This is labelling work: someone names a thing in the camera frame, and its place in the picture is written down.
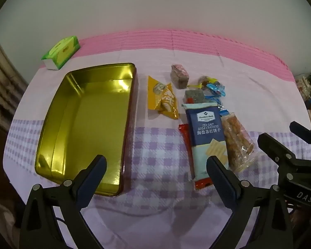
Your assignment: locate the yellow snack packet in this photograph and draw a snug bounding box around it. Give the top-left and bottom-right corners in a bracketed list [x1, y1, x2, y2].
[148, 76, 180, 120]

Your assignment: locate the clear biscuit packet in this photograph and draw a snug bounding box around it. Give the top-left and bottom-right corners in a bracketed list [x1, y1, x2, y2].
[220, 112, 257, 173]

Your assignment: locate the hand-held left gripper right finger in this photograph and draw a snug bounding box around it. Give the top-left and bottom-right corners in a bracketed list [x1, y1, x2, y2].
[206, 156, 293, 249]

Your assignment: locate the blue cracker packet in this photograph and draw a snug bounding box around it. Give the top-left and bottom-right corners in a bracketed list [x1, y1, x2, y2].
[181, 102, 230, 181]

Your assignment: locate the gold tin box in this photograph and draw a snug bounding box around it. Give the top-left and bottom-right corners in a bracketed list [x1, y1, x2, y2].
[35, 63, 138, 197]

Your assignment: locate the beige pleated curtain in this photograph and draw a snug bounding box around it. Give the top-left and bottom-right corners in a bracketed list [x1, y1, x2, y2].
[0, 24, 29, 125]

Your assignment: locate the grey snack pack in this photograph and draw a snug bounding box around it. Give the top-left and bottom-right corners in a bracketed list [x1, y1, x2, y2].
[185, 89, 207, 105]

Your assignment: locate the green tissue pack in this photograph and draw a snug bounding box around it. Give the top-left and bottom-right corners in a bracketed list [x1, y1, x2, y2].
[41, 36, 81, 70]

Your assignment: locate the pink and purple checked tablecloth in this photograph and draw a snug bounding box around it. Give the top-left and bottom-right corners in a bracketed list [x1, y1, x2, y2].
[2, 29, 311, 249]

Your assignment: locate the yellow wrapped candy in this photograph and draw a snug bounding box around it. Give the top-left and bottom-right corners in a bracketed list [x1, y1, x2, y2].
[188, 76, 216, 87]

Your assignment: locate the red snack packet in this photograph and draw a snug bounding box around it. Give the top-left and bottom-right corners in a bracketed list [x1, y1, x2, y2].
[178, 124, 214, 191]

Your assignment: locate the brown snack cake pack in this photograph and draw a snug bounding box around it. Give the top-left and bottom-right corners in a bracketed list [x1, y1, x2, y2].
[170, 64, 190, 90]

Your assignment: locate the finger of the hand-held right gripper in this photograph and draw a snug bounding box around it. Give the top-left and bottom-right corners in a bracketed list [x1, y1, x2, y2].
[289, 121, 311, 159]
[257, 133, 297, 173]

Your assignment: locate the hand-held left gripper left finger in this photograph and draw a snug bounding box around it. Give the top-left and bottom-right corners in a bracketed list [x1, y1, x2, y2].
[19, 155, 107, 249]

